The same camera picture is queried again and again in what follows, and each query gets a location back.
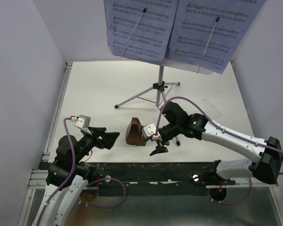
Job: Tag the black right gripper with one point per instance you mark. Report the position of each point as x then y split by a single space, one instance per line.
160 148

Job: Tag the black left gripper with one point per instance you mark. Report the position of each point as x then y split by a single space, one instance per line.
108 139

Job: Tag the brown wooden metronome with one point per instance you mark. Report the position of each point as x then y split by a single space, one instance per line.
134 135

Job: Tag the lilac perforated music stand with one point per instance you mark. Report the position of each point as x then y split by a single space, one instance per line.
160 85

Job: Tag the clear plastic metronome cover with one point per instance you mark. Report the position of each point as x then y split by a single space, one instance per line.
211 110

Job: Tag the lilac sheet music page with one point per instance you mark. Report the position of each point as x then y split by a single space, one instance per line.
207 33
140 29

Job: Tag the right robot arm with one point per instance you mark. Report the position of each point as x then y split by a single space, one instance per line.
262 158

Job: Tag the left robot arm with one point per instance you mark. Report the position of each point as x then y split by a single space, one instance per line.
68 175

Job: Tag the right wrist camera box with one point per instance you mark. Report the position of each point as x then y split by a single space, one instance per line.
149 133

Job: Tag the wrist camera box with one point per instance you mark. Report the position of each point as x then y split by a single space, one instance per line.
149 133
82 122

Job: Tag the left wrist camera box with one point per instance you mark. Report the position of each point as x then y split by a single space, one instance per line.
82 122

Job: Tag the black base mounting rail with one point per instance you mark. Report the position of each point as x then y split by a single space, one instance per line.
118 179

